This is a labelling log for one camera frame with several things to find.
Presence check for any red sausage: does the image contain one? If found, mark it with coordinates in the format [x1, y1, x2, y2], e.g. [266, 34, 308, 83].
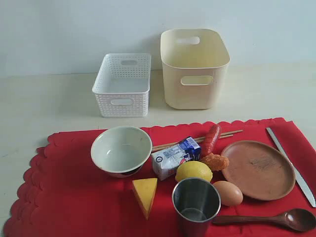
[200, 124, 222, 158]

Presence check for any lower wooden chopstick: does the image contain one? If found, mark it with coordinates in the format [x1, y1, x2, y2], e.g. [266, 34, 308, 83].
[152, 133, 233, 152]

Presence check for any fried chicken nugget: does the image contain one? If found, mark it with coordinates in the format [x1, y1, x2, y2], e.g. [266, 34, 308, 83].
[200, 153, 229, 171]

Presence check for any white perforated plastic basket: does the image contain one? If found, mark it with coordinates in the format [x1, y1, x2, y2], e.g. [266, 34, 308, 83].
[92, 53, 151, 118]

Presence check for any white ceramic bowl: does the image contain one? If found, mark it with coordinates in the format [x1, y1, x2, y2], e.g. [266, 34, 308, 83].
[90, 126, 153, 178]

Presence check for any red scalloped placemat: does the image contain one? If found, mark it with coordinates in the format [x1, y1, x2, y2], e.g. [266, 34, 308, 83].
[3, 118, 316, 237]

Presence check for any yellow cheese wedge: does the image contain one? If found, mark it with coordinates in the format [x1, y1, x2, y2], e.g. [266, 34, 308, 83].
[132, 178, 158, 220]

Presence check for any brown wooden plate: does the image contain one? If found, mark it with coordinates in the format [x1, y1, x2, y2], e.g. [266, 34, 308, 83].
[221, 140, 296, 201]

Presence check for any stainless steel cup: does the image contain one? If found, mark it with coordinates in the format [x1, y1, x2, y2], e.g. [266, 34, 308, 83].
[172, 177, 221, 237]

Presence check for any upper wooden chopstick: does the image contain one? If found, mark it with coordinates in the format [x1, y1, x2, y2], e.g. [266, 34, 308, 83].
[152, 129, 243, 150]

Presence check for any brown egg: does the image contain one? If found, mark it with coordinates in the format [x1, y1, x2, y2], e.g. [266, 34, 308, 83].
[213, 181, 243, 206]

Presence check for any silver table knife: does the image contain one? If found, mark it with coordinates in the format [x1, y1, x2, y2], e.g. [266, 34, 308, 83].
[266, 127, 316, 208]

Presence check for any cream plastic bin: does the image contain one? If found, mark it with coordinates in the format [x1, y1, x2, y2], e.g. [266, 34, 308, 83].
[160, 29, 230, 110]

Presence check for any blue white milk carton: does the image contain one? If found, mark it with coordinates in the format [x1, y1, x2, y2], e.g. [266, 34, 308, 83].
[152, 137, 201, 181]

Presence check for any wooden chopstick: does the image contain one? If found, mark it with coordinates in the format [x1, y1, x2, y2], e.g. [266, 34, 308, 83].
[152, 129, 243, 150]
[152, 133, 233, 152]

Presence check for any dark wooden spoon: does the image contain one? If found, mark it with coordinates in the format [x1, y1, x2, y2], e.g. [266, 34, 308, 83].
[212, 208, 316, 232]

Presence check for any yellow lemon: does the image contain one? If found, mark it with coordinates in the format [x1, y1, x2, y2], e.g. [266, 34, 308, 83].
[175, 161, 213, 182]

